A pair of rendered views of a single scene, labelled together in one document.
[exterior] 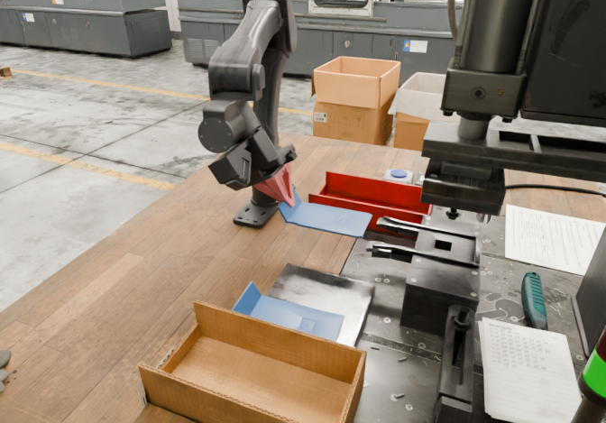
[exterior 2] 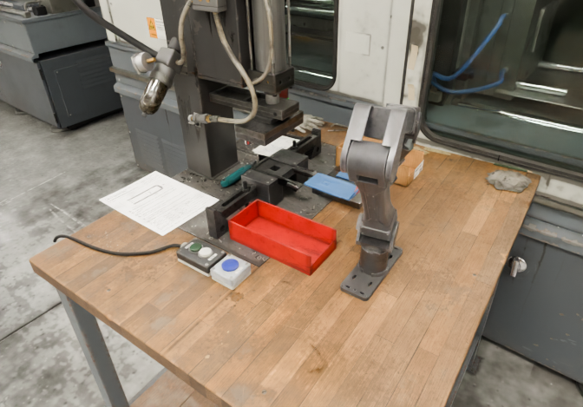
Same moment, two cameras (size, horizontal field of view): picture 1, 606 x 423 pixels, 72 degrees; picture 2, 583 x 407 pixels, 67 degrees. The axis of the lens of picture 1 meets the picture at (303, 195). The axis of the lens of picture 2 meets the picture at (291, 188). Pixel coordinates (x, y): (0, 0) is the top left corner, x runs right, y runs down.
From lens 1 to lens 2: 1.64 m
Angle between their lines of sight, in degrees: 117
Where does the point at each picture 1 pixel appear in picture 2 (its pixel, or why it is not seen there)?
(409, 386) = (317, 164)
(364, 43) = not seen: outside the picture
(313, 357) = not seen: hidden behind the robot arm
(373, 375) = (329, 167)
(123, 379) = (435, 177)
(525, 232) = (183, 213)
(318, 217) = (339, 186)
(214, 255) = (410, 225)
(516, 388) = (287, 142)
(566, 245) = (171, 202)
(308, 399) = not seen: hidden behind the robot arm
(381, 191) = (265, 244)
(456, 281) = (284, 154)
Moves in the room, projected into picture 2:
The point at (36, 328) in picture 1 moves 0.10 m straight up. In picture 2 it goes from (495, 199) to (504, 168)
